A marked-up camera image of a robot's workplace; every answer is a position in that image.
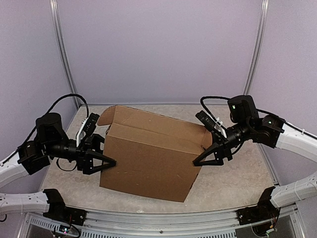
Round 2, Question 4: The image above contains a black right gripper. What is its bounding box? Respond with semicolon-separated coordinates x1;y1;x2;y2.
187;119;253;165

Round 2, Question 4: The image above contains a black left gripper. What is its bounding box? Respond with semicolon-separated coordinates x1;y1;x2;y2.
45;133;119;175

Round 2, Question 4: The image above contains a brown cardboard box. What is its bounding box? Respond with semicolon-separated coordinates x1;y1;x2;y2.
98;106;212;202

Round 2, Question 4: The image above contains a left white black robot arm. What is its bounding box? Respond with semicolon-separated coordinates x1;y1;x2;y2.
0;113;116;221

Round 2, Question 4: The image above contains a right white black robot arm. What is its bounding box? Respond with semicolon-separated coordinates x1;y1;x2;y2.
193;95;317;220

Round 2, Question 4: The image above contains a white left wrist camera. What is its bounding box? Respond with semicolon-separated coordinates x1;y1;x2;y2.
75;113;100;147

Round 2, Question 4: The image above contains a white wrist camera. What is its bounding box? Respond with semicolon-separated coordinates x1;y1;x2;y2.
75;113;100;147
195;110;227;139

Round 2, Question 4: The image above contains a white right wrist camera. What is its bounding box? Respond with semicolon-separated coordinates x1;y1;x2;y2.
195;110;227;139

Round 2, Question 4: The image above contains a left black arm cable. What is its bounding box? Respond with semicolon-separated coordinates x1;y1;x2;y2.
0;93;90;172

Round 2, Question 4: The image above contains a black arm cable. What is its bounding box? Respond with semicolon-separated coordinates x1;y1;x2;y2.
200;96;317;139
0;93;90;172

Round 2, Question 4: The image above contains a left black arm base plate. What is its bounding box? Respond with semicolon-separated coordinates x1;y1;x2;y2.
43;202;87;226

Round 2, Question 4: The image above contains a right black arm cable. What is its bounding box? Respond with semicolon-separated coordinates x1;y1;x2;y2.
200;96;317;139

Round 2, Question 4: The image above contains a front aluminium frame rail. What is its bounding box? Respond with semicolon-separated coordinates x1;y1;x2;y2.
16;197;305;238

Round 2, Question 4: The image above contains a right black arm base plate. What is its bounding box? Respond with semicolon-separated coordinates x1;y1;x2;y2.
236;186;280;225

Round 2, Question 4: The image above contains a right aluminium frame post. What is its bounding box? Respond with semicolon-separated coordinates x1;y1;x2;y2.
243;0;269;95

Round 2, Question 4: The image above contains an aluminium frame post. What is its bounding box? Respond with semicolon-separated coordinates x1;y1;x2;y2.
243;0;269;95
50;0;77;94

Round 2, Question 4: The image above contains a left aluminium frame post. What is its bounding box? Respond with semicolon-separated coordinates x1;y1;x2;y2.
50;0;77;94

